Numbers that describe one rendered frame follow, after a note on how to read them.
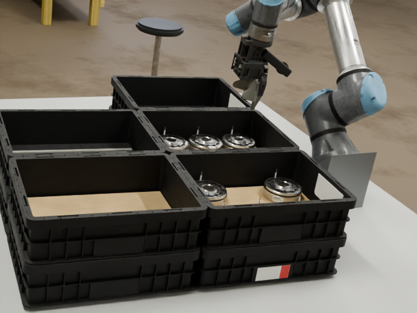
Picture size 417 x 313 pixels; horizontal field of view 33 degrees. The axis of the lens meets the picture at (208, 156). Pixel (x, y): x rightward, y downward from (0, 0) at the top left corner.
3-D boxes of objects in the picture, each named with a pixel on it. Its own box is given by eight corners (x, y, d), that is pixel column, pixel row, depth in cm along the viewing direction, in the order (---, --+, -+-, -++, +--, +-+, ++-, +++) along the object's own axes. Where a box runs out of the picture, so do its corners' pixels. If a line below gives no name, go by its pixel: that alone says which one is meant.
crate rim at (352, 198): (300, 156, 197) (302, 148, 196) (357, 208, 172) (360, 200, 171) (166, 160, 181) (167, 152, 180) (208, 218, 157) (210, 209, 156)
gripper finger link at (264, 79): (251, 93, 202) (255, 63, 199) (257, 93, 203) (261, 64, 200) (259, 97, 198) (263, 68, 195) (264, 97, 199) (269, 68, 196)
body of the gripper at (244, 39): (229, 70, 201) (239, 31, 195) (256, 71, 205) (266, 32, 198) (239, 82, 195) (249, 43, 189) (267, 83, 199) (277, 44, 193)
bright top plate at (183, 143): (180, 135, 211) (180, 133, 211) (193, 149, 203) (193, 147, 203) (148, 136, 207) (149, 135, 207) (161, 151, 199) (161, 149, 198)
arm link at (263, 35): (270, 18, 196) (283, 30, 190) (266, 33, 199) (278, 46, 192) (246, 17, 193) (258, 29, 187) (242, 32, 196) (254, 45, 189)
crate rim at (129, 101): (219, 83, 247) (221, 77, 246) (255, 115, 222) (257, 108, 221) (109, 81, 231) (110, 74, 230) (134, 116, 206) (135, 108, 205)
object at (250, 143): (246, 135, 220) (246, 133, 219) (260, 148, 211) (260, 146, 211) (217, 135, 216) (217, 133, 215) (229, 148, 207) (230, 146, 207)
